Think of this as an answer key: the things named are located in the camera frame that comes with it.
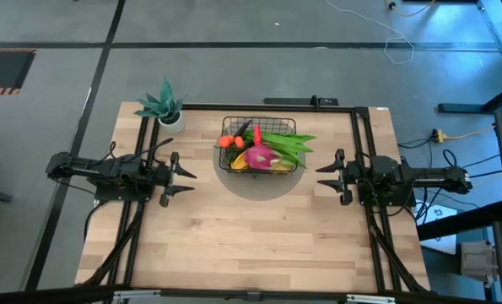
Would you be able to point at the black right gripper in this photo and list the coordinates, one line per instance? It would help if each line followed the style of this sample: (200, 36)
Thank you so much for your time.
(348, 179)

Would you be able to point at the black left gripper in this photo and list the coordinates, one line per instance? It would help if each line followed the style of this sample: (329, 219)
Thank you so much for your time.
(166, 177)

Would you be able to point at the yellow pear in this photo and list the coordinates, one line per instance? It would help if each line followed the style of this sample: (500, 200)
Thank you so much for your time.
(282, 167)

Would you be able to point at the green bean bunch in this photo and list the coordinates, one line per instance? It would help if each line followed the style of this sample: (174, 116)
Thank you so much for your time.
(290, 143)

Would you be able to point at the orange tangerine cluster with leaves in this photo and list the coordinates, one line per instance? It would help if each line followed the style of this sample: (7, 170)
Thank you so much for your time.
(225, 141)

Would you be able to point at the yellow star fruit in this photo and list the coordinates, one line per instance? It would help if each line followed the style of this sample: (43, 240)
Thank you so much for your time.
(239, 162)

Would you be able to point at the pink dragon fruit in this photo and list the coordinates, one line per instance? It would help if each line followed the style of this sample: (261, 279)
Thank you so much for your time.
(261, 156)

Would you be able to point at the purple eggplant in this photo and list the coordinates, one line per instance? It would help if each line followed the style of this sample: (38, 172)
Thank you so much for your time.
(243, 128)

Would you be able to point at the orange carrot with green top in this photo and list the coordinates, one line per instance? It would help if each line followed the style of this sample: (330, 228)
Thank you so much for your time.
(257, 136)

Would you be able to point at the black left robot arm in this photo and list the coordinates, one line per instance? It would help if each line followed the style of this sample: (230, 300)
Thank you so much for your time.
(107, 171)

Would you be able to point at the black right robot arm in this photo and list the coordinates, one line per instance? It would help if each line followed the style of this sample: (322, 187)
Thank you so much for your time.
(423, 179)

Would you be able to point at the grey round mat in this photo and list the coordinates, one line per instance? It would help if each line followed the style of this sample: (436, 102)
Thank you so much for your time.
(259, 188)

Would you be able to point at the green plant in white pot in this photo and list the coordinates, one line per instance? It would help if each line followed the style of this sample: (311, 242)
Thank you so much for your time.
(166, 107)

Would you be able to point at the white paper sheet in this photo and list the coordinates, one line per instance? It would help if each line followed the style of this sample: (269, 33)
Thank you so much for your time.
(438, 242)

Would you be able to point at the black diagonal beam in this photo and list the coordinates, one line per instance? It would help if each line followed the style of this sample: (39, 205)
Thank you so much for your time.
(465, 219)

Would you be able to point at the grey box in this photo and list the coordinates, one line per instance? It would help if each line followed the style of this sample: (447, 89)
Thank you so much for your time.
(478, 262)

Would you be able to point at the black hazard-striped floor mat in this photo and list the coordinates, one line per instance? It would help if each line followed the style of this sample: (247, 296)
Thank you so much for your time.
(3, 69)

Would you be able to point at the black metal table frame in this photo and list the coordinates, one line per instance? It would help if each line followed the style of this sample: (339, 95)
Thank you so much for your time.
(200, 107)

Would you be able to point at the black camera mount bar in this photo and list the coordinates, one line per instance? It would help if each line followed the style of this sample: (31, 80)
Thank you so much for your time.
(288, 101)

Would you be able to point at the black desk leg frame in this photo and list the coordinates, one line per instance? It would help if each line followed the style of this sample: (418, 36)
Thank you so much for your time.
(499, 46)

